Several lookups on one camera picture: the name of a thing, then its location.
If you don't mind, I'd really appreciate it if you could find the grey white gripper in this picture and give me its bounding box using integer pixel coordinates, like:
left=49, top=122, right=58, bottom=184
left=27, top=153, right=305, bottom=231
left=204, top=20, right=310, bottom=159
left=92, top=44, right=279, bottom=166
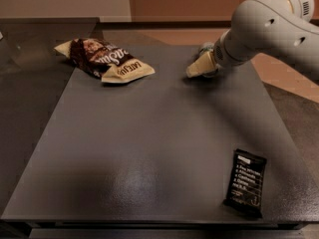
left=186, top=30, right=257, bottom=78

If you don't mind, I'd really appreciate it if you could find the green silver 7up can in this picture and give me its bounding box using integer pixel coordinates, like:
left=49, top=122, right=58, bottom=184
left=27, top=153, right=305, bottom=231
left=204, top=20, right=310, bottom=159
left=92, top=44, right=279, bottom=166
left=199, top=42, right=218, bottom=78

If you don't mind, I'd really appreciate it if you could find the brown cream chip bag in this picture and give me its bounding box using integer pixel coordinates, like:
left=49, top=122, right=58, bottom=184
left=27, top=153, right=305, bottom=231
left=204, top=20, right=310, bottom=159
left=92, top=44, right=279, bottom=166
left=55, top=38, right=156, bottom=84

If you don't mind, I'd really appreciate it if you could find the black snack bar wrapper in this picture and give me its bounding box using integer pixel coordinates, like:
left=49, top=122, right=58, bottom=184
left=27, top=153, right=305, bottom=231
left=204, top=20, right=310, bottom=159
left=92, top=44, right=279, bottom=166
left=224, top=149, right=267, bottom=218

